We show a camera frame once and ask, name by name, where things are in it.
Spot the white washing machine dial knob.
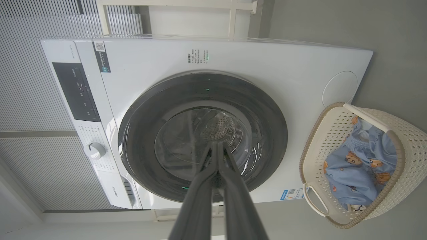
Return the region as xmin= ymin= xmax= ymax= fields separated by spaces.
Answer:
xmin=83 ymin=142 xmax=106 ymax=160

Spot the round white filter cover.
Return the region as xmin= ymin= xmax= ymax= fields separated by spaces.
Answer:
xmin=322 ymin=71 xmax=358 ymax=108

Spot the small printed text label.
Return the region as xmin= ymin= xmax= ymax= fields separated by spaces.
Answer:
xmin=188 ymin=49 xmax=210 ymax=64

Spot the blue bear-print garment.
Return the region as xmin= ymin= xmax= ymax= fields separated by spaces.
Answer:
xmin=344 ymin=116 xmax=397 ymax=169
xmin=324 ymin=152 xmax=384 ymax=211

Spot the cream perforated laundry basket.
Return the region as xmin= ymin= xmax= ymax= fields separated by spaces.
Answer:
xmin=299 ymin=102 xmax=427 ymax=229

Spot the white front-load washing machine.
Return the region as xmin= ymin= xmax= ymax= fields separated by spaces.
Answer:
xmin=41 ymin=33 xmax=373 ymax=210

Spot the washing machine round door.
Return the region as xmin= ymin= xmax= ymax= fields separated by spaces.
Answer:
xmin=118 ymin=70 xmax=288 ymax=203

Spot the black QR code sticker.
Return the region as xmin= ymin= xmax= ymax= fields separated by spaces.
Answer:
xmin=93 ymin=41 xmax=111 ymax=73

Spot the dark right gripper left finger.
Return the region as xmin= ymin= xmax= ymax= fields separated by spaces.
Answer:
xmin=168 ymin=142 xmax=219 ymax=240

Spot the blue energy label sticker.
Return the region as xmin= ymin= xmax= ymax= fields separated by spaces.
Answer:
xmin=280 ymin=188 xmax=305 ymax=200

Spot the black washing machine control panel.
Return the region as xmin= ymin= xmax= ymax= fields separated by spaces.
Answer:
xmin=52 ymin=62 xmax=101 ymax=123

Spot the white detergent drawer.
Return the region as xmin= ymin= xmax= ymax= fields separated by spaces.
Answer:
xmin=94 ymin=165 xmax=143 ymax=210

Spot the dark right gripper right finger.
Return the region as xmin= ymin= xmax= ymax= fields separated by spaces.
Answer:
xmin=219 ymin=142 xmax=269 ymax=240

